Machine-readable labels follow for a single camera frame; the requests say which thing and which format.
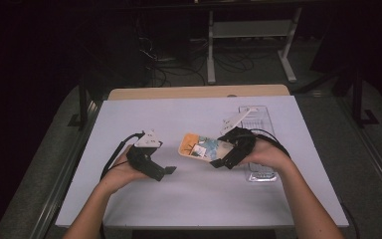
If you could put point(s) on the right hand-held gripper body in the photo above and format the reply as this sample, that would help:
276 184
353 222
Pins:
243 142

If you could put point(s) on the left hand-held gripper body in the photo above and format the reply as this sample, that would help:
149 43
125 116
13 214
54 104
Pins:
142 159

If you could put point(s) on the clear plastic tray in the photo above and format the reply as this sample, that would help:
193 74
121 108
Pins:
262 119

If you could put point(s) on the person's right hand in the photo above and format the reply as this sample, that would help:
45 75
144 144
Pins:
268 154

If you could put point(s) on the person's left hand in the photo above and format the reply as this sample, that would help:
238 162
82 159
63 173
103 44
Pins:
119 176

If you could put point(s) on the beige wooden table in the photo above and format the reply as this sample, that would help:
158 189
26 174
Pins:
195 92

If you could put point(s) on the black metal stand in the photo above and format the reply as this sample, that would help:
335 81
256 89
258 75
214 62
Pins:
83 106
358 99

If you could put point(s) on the metal floor rail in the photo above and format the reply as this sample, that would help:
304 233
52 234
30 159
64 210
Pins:
63 179
374 159

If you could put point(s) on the white metal frame table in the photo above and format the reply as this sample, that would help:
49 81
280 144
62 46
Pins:
252 29

